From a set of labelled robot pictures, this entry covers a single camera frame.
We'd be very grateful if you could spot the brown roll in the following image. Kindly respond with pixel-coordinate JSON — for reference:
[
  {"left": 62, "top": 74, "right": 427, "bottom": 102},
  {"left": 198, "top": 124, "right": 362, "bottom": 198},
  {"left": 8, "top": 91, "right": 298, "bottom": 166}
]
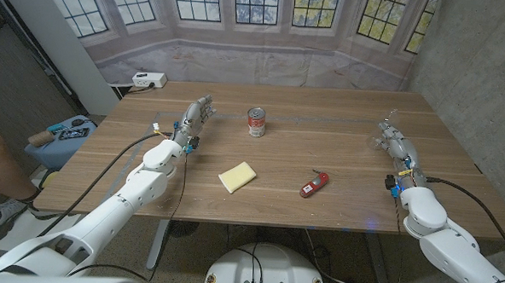
[{"left": 26, "top": 130, "right": 55, "bottom": 149}]

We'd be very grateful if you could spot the white floor mat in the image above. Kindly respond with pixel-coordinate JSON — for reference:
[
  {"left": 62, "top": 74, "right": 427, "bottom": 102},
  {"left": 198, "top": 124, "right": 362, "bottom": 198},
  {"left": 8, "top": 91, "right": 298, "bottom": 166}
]
[{"left": 0, "top": 206, "right": 84, "bottom": 258}]

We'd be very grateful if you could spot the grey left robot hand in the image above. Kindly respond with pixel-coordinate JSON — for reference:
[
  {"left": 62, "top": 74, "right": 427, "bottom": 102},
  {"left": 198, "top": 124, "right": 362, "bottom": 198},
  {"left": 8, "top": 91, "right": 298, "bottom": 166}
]
[{"left": 171, "top": 92, "right": 218, "bottom": 152}]

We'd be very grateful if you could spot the grey table leg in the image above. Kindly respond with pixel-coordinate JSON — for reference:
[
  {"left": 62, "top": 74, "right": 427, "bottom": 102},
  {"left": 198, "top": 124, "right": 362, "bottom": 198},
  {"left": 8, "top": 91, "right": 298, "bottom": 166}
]
[
  {"left": 145, "top": 218, "right": 171, "bottom": 272},
  {"left": 361, "top": 232, "right": 391, "bottom": 283}
]

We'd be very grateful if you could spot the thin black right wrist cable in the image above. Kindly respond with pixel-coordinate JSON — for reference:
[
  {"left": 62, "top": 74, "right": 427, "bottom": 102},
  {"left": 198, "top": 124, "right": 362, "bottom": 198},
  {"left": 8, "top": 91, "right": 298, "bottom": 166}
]
[{"left": 389, "top": 193, "right": 405, "bottom": 283}]

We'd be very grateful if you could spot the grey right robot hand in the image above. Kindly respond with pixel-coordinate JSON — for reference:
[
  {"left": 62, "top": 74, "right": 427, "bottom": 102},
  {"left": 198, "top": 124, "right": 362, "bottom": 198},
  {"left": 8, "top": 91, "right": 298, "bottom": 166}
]
[{"left": 372, "top": 118, "right": 430, "bottom": 191}]

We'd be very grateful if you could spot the white power strip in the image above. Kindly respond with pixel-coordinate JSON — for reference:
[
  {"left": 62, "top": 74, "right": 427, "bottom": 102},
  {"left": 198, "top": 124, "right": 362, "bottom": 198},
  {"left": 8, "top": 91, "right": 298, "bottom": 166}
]
[{"left": 131, "top": 71, "right": 168, "bottom": 90}]

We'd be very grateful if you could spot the clear plastic bottle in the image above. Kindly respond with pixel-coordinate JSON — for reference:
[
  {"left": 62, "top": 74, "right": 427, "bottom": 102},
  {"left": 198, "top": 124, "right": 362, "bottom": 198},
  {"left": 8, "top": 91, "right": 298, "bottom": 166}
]
[{"left": 365, "top": 107, "right": 403, "bottom": 153}]

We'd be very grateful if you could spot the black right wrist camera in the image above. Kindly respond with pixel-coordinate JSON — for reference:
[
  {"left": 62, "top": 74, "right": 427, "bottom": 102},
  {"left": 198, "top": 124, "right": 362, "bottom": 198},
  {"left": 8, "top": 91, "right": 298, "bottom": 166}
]
[{"left": 383, "top": 174, "right": 401, "bottom": 199}]

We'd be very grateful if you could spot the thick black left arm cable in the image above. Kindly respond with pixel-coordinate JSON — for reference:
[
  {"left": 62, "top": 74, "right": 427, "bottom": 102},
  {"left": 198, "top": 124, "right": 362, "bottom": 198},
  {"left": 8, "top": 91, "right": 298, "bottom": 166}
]
[{"left": 34, "top": 125, "right": 173, "bottom": 244}]

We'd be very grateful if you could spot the red lighter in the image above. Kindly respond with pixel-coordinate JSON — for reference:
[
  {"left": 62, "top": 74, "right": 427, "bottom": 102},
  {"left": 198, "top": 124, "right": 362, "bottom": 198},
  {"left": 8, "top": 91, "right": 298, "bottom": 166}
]
[{"left": 299, "top": 167, "right": 331, "bottom": 200}]

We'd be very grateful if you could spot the thin black left wrist cable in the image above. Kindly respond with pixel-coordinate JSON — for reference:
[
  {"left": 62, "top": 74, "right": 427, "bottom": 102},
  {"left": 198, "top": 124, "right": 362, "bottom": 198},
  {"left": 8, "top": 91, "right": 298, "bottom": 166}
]
[{"left": 146, "top": 147, "right": 190, "bottom": 283}]

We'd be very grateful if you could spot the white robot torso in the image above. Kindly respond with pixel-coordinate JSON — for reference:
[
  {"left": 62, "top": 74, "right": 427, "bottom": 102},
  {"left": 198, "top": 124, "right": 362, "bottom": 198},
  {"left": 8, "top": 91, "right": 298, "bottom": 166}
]
[{"left": 203, "top": 240, "right": 329, "bottom": 283}]

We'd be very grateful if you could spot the blue stool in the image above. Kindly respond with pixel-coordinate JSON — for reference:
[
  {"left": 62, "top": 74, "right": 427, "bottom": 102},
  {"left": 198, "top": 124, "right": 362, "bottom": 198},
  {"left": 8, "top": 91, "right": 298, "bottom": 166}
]
[{"left": 23, "top": 112, "right": 99, "bottom": 173}]

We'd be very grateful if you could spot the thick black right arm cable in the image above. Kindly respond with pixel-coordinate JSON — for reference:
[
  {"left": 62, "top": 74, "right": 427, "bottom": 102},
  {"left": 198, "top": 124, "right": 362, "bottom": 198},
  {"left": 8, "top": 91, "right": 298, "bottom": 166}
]
[{"left": 421, "top": 176, "right": 505, "bottom": 261}]

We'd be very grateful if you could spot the red white soup can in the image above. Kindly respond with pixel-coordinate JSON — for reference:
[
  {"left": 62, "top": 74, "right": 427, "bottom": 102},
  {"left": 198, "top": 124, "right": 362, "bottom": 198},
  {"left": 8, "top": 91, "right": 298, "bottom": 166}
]
[{"left": 246, "top": 107, "right": 268, "bottom": 139}]

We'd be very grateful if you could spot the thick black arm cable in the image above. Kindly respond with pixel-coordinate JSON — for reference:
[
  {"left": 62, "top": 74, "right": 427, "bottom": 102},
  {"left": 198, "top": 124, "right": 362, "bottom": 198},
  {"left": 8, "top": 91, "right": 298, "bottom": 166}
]
[
  {"left": 421, "top": 176, "right": 505, "bottom": 261},
  {"left": 34, "top": 125, "right": 173, "bottom": 244}
]

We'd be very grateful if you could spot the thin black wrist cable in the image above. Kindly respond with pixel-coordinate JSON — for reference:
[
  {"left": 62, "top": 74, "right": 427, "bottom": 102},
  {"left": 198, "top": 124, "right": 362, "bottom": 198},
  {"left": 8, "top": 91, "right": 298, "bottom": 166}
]
[
  {"left": 146, "top": 147, "right": 190, "bottom": 283},
  {"left": 389, "top": 193, "right": 405, "bottom": 283}
]

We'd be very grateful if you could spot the yellow sponge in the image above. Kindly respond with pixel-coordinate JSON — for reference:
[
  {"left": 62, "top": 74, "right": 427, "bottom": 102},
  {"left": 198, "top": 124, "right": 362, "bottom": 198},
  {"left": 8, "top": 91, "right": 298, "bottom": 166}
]
[{"left": 217, "top": 159, "right": 258, "bottom": 196}]

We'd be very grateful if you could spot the printed window backdrop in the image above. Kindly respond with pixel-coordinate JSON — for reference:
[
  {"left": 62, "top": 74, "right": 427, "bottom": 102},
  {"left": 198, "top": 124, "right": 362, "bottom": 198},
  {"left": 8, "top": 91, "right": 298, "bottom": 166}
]
[{"left": 32, "top": 0, "right": 441, "bottom": 99}]

